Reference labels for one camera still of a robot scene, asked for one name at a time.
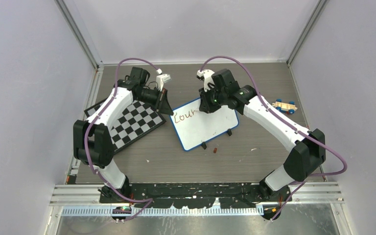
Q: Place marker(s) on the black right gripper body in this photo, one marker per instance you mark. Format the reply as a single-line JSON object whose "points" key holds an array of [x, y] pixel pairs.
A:
{"points": [[214, 99]]}

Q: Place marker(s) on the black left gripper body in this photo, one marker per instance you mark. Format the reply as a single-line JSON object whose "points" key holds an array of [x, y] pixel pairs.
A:
{"points": [[150, 97]]}

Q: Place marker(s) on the black white chessboard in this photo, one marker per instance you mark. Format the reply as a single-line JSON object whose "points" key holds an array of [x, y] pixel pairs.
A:
{"points": [[136, 121]]}

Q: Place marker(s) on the blue framed whiteboard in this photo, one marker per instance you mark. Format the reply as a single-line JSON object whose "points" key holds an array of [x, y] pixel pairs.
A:
{"points": [[194, 127]]}

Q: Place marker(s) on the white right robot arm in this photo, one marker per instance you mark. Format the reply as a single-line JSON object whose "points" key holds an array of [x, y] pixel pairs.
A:
{"points": [[304, 146]]}

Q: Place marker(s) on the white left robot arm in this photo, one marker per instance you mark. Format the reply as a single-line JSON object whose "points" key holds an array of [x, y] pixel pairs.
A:
{"points": [[92, 142]]}

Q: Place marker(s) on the wooden toy car blue wheels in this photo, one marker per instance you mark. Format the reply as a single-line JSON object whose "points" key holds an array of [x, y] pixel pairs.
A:
{"points": [[287, 108]]}

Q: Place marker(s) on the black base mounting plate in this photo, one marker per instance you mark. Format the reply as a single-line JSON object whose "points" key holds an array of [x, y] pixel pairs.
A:
{"points": [[202, 195]]}

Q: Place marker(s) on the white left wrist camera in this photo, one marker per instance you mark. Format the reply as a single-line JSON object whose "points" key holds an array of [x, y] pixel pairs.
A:
{"points": [[161, 79]]}

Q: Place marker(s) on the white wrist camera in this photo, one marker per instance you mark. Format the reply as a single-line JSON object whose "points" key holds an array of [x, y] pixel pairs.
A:
{"points": [[161, 79], [206, 77]]}

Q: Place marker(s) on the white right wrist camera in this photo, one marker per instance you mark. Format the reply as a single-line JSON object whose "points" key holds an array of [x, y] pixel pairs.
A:
{"points": [[206, 77]]}

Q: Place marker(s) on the white slotted cable duct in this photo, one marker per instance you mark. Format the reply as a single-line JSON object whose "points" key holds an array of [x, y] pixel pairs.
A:
{"points": [[129, 211]]}

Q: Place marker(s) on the aluminium frame rail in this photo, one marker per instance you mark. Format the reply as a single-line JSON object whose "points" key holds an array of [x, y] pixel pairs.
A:
{"points": [[76, 32]]}

